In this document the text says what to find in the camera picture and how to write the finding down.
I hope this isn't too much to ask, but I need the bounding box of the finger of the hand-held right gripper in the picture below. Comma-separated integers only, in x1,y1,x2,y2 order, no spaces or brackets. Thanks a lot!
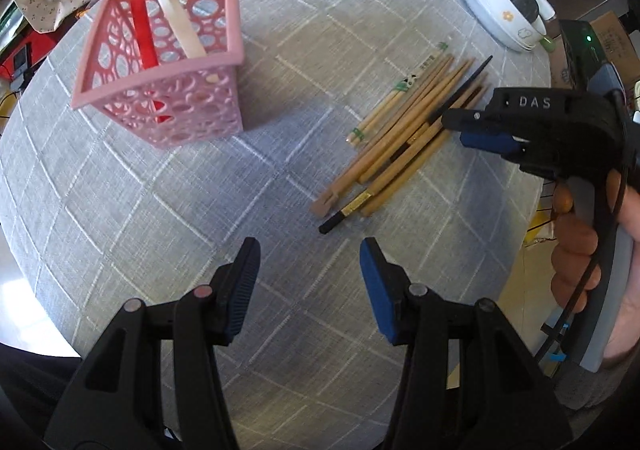
442,110,524,155

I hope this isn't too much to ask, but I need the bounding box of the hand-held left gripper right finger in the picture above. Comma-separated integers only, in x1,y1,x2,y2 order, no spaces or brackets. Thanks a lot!
360,237,572,450

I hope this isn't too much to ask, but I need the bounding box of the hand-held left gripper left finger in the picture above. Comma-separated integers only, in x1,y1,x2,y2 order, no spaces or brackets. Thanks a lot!
45,237,262,450

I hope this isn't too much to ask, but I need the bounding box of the black chopstick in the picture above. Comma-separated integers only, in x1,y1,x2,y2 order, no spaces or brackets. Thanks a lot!
427,55,495,126
318,187,376,235

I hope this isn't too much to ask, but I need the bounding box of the pile of plain bamboo chopsticks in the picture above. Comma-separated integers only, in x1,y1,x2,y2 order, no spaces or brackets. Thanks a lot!
309,55,488,218

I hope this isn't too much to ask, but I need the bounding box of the green printed bamboo chopstick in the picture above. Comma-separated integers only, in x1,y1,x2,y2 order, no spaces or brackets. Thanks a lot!
346,41,449,141
350,55,456,147

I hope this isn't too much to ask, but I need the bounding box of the pink perforated plastic basket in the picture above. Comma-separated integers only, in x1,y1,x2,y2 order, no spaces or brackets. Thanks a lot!
70,0,246,151

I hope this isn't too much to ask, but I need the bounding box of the person's right hand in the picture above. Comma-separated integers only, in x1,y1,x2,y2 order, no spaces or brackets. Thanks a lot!
551,169,640,367

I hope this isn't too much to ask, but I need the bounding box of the grey checked tablecloth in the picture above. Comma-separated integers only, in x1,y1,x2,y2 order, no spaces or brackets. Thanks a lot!
0,0,553,431

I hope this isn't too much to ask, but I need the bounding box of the cardboard box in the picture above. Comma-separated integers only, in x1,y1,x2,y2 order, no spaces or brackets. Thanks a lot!
590,13,640,81

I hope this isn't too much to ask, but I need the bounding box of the stack of white bowls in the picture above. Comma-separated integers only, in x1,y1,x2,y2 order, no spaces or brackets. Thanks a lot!
460,0,548,52

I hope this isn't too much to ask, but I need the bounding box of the red plastic spoon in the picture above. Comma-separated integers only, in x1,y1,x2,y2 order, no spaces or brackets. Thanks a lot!
106,0,173,123

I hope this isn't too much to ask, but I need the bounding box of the red box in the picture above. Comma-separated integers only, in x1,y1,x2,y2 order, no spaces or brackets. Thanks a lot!
0,23,58,81

